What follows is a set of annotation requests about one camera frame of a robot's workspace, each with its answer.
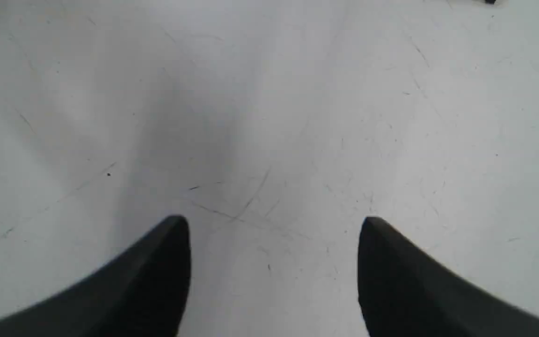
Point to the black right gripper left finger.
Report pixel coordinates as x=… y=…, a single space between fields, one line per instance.
x=141 y=293

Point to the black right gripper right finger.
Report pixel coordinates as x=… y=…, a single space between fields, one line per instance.
x=404 y=292

